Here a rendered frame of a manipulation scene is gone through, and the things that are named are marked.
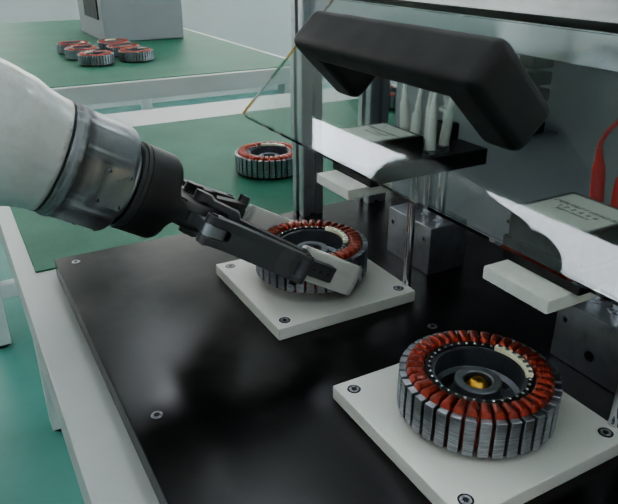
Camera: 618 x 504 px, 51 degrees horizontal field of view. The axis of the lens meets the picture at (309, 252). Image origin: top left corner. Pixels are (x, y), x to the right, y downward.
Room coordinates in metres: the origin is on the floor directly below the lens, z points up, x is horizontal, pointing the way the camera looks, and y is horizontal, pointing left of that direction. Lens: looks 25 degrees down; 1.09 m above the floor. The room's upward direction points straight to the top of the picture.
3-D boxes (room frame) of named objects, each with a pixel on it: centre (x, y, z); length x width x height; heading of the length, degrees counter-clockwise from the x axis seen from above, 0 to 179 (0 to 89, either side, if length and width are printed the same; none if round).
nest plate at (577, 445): (0.38, -0.12, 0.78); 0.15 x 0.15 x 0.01; 29
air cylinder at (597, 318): (0.45, -0.25, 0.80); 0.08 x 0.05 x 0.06; 29
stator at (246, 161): (1.04, 0.07, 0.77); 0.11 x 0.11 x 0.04
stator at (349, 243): (0.59, 0.00, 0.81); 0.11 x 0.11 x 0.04
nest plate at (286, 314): (0.59, 0.00, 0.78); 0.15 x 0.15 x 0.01; 29
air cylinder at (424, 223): (0.66, -0.13, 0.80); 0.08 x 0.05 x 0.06; 29
